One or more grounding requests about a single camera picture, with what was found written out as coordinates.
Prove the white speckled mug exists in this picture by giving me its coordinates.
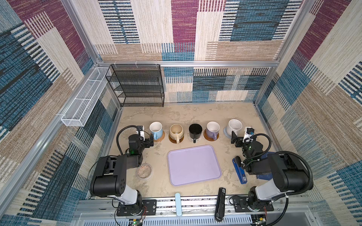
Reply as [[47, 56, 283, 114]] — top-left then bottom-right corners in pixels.
[[225, 119, 243, 137]]

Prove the blue-grey woven round coaster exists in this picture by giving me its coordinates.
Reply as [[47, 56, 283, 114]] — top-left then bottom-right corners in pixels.
[[223, 127, 232, 139]]

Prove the woven straw round coaster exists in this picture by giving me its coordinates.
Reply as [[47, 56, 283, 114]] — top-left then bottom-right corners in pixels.
[[154, 131, 165, 142]]

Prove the white mug blue handle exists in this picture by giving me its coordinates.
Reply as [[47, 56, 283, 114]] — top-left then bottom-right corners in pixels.
[[150, 121, 163, 140]]

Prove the white mug lavender handle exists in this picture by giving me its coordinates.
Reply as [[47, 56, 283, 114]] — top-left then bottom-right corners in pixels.
[[206, 121, 220, 139]]

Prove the dark brown wooden coaster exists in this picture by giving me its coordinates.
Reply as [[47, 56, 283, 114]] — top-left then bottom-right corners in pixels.
[[168, 136, 184, 144]]

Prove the light brown wooden coaster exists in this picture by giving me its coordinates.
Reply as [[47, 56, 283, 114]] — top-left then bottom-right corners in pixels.
[[203, 131, 220, 141]]

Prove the beige ceramic mug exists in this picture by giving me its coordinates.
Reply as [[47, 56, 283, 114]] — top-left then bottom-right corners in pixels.
[[169, 124, 184, 144]]

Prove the multicolour woven round coaster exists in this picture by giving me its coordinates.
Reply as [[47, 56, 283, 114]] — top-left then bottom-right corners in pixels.
[[187, 133, 204, 143]]

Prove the black mug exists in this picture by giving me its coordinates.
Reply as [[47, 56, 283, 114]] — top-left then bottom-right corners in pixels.
[[189, 123, 203, 143]]

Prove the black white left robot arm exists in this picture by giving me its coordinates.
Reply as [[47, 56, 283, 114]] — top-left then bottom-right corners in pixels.
[[90, 134, 154, 216]]

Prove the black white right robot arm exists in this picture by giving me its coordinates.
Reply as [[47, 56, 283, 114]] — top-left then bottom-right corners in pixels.
[[231, 128, 314, 211]]

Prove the blue black stapler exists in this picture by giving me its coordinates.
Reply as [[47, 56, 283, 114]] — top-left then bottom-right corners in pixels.
[[232, 156, 248, 184]]

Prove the clear glass petri dish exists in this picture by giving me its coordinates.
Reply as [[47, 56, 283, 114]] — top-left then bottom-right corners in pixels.
[[136, 163, 152, 180]]

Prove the blue book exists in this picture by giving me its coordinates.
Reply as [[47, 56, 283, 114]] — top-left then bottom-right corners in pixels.
[[256, 153, 272, 181]]

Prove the lavender plastic tray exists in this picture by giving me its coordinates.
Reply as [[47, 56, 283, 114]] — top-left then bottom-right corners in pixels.
[[167, 145, 222, 186]]

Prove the light blue plastic bar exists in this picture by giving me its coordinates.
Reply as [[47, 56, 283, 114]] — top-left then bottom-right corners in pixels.
[[175, 193, 183, 217]]

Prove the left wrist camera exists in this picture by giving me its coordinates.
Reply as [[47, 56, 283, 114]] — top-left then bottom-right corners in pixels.
[[137, 125, 145, 140]]

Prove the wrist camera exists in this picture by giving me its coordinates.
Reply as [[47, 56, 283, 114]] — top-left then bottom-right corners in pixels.
[[243, 127, 255, 143], [137, 125, 145, 140]]

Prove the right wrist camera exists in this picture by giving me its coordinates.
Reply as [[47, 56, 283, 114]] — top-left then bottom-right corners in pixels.
[[243, 127, 255, 143]]

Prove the black wire shelf rack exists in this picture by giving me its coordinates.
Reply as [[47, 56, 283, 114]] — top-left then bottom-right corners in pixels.
[[106, 64, 165, 107]]

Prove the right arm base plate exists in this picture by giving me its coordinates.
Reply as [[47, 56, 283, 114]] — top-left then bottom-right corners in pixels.
[[229, 195, 274, 212]]

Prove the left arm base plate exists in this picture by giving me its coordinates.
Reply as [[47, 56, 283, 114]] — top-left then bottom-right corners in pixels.
[[116, 199, 157, 217]]

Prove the white wire mesh basket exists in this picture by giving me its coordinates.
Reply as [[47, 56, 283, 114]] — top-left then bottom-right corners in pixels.
[[61, 67, 108, 127]]

